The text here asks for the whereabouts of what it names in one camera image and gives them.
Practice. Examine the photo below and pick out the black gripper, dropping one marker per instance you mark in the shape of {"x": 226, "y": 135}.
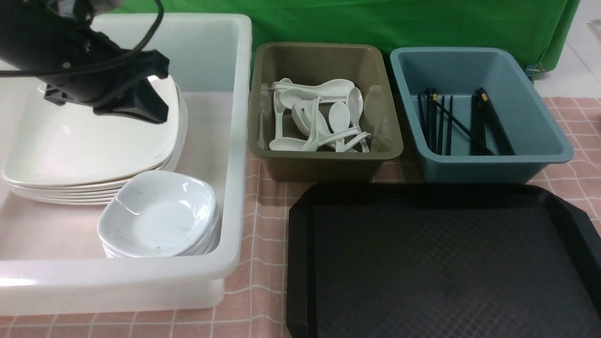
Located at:
{"x": 87, "y": 68}

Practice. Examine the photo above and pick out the white bowl tray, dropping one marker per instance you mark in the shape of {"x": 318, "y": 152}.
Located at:
{"x": 158, "y": 188}

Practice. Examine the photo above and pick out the large white square plate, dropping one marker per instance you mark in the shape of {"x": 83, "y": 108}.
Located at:
{"x": 70, "y": 145}

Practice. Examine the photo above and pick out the white soup spoon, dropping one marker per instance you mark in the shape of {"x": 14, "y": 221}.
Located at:
{"x": 310, "y": 111}

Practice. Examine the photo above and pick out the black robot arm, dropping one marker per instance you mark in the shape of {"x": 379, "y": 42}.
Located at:
{"x": 21, "y": 21}

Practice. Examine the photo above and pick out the stack of white plates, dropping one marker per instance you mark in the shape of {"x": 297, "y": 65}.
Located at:
{"x": 98, "y": 196}

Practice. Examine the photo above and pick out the stack of white bowls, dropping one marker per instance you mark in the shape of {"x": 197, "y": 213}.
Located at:
{"x": 162, "y": 231}

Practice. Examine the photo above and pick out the white spoon long front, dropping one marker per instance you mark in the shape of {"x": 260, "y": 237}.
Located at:
{"x": 293, "y": 144}

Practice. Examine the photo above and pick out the large translucent white tub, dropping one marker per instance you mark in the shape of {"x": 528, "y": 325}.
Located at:
{"x": 52, "y": 260}

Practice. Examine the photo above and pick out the white spoon top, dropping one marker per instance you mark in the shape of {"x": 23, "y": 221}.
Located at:
{"x": 335, "y": 87}

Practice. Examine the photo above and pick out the white spoon middle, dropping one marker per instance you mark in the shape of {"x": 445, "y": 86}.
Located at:
{"x": 339, "y": 121}

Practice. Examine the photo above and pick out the white spoon right upright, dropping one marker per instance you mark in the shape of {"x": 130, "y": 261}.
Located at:
{"x": 354, "y": 103}

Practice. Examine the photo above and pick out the olive green plastic bin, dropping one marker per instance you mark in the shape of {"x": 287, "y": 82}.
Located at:
{"x": 314, "y": 64}

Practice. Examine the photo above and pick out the pink checked tablecloth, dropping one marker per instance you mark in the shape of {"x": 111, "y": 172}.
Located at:
{"x": 253, "y": 306}

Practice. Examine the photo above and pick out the black serving tray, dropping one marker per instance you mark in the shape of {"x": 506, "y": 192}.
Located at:
{"x": 441, "y": 261}

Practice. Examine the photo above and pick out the blue plastic bin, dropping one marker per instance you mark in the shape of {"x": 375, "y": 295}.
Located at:
{"x": 458, "y": 71}

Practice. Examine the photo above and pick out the black chopsticks right bundle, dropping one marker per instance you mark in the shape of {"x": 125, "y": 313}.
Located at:
{"x": 487, "y": 135}

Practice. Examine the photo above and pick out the black chopstick diagonal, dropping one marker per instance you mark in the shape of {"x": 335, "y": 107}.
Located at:
{"x": 438, "y": 122}

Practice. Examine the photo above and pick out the green backdrop cloth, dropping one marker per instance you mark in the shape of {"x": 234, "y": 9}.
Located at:
{"x": 532, "y": 31}

